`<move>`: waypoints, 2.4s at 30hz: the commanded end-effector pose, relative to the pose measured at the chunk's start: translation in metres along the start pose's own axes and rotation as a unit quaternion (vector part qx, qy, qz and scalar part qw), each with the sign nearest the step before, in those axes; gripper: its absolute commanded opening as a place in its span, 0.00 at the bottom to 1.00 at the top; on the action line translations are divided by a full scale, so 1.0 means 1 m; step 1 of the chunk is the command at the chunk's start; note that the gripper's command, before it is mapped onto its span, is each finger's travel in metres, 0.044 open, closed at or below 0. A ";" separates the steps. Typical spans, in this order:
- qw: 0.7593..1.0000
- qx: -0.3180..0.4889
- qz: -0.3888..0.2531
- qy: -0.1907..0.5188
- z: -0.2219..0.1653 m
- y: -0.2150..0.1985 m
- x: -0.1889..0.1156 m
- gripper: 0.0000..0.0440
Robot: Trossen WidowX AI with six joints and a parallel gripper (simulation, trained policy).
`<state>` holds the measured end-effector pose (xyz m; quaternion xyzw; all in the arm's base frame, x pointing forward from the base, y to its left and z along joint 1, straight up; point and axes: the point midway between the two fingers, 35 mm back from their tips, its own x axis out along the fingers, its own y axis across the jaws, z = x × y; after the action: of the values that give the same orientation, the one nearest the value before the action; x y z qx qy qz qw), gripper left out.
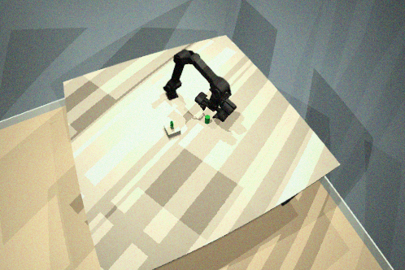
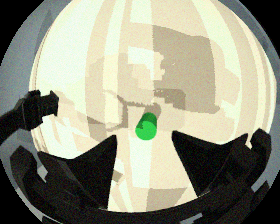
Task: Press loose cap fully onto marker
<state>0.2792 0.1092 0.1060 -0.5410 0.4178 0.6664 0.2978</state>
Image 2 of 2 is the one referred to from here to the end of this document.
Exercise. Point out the green marker cap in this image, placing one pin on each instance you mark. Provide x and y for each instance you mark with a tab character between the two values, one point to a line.
146	129

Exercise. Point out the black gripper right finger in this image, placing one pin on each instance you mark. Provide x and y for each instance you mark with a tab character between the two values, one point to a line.
203	160

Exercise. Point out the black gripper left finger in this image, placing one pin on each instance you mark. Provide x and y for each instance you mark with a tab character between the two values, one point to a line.
92	171

